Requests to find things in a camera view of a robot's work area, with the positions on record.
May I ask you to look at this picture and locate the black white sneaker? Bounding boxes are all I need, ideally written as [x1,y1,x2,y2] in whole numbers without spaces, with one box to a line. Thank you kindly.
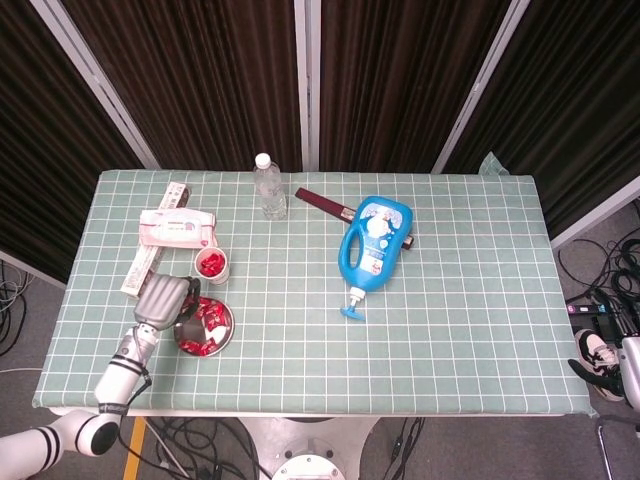
[573,328,626,402]

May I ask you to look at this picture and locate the clear plastic water bottle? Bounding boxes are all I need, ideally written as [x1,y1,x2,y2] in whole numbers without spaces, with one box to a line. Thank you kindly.
[252,152,290,221]

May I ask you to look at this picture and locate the white paper cup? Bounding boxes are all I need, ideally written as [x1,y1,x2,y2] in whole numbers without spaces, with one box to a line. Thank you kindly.
[193,247,231,287]

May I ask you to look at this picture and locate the green checked tablecloth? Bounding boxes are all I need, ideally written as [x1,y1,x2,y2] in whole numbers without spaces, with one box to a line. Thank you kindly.
[32,152,597,419]

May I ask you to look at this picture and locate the black power strip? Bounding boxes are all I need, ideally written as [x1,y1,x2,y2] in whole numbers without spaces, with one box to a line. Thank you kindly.
[564,298,640,317]

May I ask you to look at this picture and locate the grey metal tube frame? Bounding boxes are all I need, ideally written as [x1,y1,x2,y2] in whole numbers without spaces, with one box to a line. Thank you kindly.
[594,417,640,480]

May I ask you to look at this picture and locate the metal bowl of candies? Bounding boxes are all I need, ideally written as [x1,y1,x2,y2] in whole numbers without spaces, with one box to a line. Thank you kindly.
[172,298,236,359]

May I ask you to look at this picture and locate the long dark red box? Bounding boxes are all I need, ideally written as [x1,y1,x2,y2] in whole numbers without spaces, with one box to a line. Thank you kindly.
[294,187,417,252]

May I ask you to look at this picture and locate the tangled black cables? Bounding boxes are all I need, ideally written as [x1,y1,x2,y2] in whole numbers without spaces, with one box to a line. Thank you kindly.
[142,417,274,480]

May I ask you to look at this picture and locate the blue pump detergent bottle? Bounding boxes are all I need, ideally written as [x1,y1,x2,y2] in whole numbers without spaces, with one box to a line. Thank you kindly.
[338,195,415,322]

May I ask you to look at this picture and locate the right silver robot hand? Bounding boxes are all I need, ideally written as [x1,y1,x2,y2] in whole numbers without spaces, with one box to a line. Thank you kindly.
[568,289,640,402]

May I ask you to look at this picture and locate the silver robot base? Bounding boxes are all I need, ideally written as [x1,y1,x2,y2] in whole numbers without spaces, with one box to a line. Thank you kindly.
[237,416,380,480]

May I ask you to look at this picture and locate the black cable with inline box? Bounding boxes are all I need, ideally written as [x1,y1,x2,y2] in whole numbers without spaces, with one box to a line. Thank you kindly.
[382,417,427,480]

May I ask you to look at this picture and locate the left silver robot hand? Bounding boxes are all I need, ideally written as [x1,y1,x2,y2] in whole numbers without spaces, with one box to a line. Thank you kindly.
[132,273,203,329]

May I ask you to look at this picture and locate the dark ribbed partition panel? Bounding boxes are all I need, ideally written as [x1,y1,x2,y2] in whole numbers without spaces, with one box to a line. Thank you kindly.
[305,0,532,175]
[0,0,161,291]
[432,0,640,252]
[29,0,315,172]

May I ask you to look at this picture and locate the pink white wet wipes pack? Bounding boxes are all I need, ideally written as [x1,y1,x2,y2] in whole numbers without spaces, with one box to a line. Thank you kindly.
[138,208,219,250]

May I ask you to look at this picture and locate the black floor cable bundle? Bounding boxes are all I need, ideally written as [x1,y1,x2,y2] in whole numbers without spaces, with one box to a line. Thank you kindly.
[557,199,640,302]

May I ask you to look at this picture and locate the grey floor cable bundle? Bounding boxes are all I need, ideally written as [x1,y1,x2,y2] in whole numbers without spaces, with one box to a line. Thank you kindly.
[0,259,34,357]

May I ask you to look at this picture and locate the long white cardboard box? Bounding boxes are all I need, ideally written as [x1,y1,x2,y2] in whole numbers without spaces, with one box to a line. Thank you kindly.
[120,182,194,301]

